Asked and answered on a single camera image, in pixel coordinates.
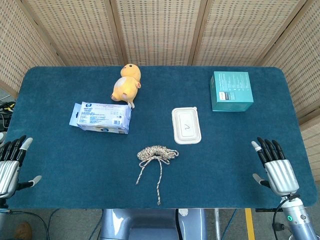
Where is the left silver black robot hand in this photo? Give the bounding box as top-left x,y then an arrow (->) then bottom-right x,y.
0,135 -> 43,200

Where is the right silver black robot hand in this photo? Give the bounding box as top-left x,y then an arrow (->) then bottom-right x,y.
251,136 -> 300,197

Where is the beige twisted rope bundle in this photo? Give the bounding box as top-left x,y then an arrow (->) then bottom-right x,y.
135,145 -> 180,206

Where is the brown round floor object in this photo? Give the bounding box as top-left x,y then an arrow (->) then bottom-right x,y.
14,221 -> 33,240

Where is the power strip with plugs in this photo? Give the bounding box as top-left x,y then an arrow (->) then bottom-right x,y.
0,99 -> 16,131

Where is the dark blue table cloth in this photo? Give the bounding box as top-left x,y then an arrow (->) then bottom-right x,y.
4,65 -> 318,210

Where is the metal table leg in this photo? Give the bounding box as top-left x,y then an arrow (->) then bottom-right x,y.
213,208 -> 222,240

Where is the teal cardboard box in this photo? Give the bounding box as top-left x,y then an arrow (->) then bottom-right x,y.
209,71 -> 255,112

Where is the white lidded food container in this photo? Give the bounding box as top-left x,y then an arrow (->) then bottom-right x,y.
171,106 -> 202,145

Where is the light blue wet wipes pack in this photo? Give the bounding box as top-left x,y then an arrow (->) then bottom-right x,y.
68,101 -> 132,135

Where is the blue-grey robot torso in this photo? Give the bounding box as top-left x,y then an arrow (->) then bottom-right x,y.
98,208 -> 208,240

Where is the yellow plush chick toy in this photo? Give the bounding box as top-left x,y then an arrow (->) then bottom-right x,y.
110,63 -> 142,109

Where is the woven wooden folding screen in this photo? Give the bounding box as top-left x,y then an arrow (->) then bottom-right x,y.
0,0 -> 320,183

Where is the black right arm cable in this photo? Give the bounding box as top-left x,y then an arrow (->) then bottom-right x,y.
271,193 -> 300,240

